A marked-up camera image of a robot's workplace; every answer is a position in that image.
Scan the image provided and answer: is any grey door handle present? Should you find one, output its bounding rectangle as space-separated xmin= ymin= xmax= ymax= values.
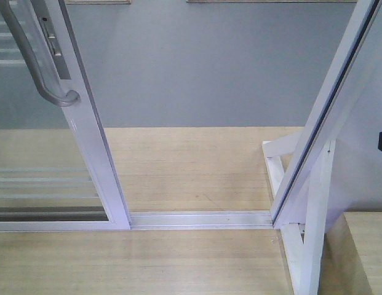
xmin=0 ymin=0 xmax=79 ymax=107

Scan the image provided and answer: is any plywood base platform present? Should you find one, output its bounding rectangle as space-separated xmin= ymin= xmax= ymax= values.
xmin=0 ymin=127 xmax=296 ymax=294

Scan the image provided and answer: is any plywood box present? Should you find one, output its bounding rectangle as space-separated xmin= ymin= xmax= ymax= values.
xmin=318 ymin=211 xmax=382 ymax=294

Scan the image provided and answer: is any white outer door frame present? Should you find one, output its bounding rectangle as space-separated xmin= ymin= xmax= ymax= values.
xmin=264 ymin=1 xmax=382 ymax=229

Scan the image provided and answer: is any white sliding glass door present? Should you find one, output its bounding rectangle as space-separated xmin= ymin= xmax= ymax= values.
xmin=0 ymin=1 xmax=130 ymax=232

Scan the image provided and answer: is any white triangular support bracket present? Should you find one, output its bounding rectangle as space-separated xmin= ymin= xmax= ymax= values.
xmin=262 ymin=131 xmax=335 ymax=294

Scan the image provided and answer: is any silver door lock plate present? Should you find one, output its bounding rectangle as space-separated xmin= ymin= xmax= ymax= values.
xmin=38 ymin=15 xmax=71 ymax=80

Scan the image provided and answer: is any aluminium floor track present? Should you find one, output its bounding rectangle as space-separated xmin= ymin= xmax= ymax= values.
xmin=130 ymin=210 xmax=273 ymax=230

